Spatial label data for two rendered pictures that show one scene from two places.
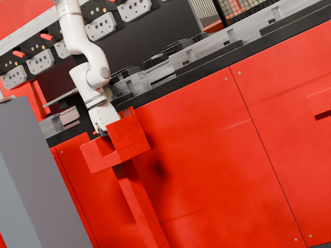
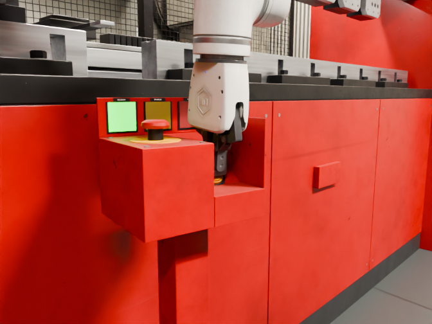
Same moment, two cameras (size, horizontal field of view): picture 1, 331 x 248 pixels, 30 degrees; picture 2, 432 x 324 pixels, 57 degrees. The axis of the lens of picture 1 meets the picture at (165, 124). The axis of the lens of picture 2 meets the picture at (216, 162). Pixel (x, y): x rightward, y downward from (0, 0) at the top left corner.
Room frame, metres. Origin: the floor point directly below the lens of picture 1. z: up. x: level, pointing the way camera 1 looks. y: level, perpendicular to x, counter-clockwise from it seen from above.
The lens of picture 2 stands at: (2.24, 0.80, 0.84)
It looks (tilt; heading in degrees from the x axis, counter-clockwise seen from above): 9 degrees down; 279
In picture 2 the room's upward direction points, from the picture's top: straight up
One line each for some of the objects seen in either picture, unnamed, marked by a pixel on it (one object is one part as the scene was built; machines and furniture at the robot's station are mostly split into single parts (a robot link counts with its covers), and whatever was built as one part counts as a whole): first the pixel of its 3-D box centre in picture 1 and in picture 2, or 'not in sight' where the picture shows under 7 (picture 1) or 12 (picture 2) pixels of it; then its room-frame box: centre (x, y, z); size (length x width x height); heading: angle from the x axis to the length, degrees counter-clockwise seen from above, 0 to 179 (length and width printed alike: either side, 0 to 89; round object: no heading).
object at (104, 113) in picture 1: (104, 115); (219, 92); (2.33, 0.20, 0.85); 0.10 x 0.07 x 0.11; 134
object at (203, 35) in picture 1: (174, 51); not in sight; (3.01, -0.18, 1.02); 0.37 x 0.06 x 0.04; 56
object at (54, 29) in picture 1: (70, 36); not in sight; (2.81, 0.24, 1.26); 0.15 x 0.09 x 0.17; 56
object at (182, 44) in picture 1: (169, 50); (78, 25); (2.73, -0.14, 1.01); 0.26 x 0.12 x 0.05; 146
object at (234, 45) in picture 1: (208, 59); (218, 77); (2.41, -0.25, 0.89); 0.30 x 0.05 x 0.03; 56
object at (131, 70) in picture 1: (115, 77); not in sight; (2.92, 0.13, 1.01); 0.26 x 0.12 x 0.05; 146
